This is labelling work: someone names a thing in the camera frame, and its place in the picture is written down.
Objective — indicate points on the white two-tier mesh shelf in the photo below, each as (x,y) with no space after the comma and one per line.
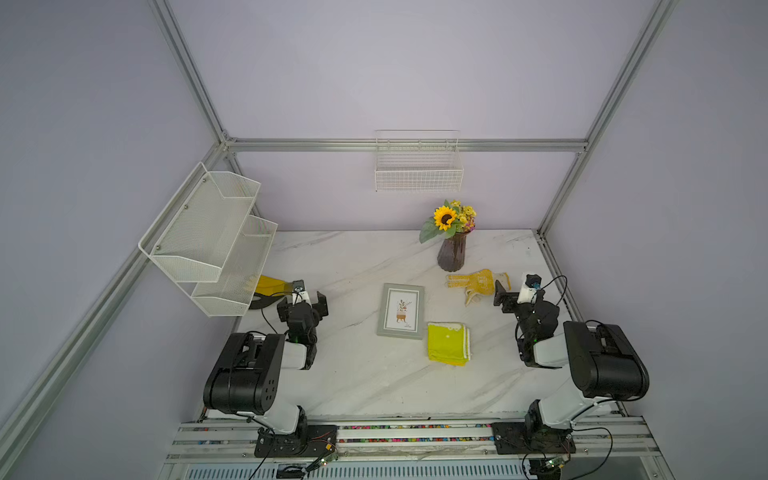
(210,243)

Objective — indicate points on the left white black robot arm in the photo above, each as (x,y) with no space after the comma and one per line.
(245,378)

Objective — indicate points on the aluminium cage frame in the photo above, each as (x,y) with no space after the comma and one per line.
(24,423)

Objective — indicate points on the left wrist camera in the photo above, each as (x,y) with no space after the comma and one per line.
(299,292)

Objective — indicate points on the grey picture frame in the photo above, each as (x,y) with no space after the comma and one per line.
(401,312)

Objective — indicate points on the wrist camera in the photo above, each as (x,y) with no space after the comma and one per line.
(531,284)
(299,292)

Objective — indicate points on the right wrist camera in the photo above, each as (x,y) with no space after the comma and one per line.
(531,284)

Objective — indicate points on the yellow green cloth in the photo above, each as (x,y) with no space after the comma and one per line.
(449,343)

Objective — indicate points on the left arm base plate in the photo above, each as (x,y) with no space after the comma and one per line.
(295,441)

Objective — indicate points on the white wire wall basket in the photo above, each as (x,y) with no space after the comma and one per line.
(418,161)

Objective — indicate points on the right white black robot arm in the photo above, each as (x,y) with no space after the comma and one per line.
(602,363)

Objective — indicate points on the dark vase with sunflowers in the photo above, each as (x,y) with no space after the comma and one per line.
(452,221)

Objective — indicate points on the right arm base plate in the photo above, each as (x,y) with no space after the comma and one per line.
(519,438)

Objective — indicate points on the aluminium rail front frame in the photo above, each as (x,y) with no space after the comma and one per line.
(612,447)

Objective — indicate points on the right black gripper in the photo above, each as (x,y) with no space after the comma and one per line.
(500,296)

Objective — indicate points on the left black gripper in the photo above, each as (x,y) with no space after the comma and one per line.
(319,309)

